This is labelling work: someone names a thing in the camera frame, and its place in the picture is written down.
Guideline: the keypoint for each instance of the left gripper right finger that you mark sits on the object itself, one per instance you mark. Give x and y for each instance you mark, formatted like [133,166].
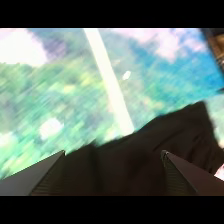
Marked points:
[188,181]

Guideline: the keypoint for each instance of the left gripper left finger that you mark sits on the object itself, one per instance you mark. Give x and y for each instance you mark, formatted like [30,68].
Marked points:
[30,183]

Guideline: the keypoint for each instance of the black garment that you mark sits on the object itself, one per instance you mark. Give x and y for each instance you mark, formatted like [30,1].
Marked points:
[133,160]

